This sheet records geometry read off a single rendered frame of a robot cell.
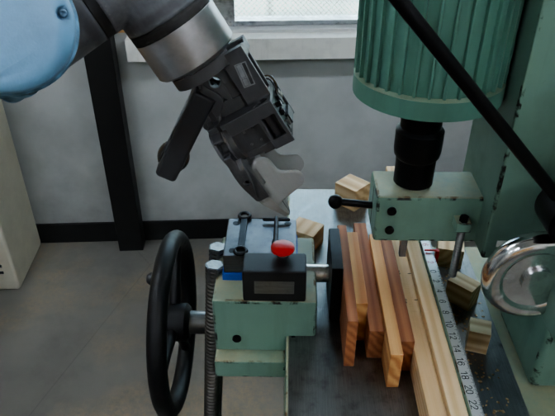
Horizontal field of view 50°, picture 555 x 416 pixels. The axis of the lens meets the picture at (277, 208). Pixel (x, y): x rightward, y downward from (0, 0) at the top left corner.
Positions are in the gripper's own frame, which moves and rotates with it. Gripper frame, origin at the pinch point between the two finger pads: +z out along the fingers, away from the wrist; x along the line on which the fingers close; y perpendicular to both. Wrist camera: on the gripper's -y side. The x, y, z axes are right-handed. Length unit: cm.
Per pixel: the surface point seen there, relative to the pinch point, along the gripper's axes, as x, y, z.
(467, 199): 4.3, 20.3, 13.1
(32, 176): 134, -122, 19
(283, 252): -1.4, -2.1, 5.3
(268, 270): -3.2, -4.4, 5.6
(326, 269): 2.8, -0.2, 13.6
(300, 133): 141, -26, 56
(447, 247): 23.9, 13.4, 35.4
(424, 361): -11.2, 8.3, 20.9
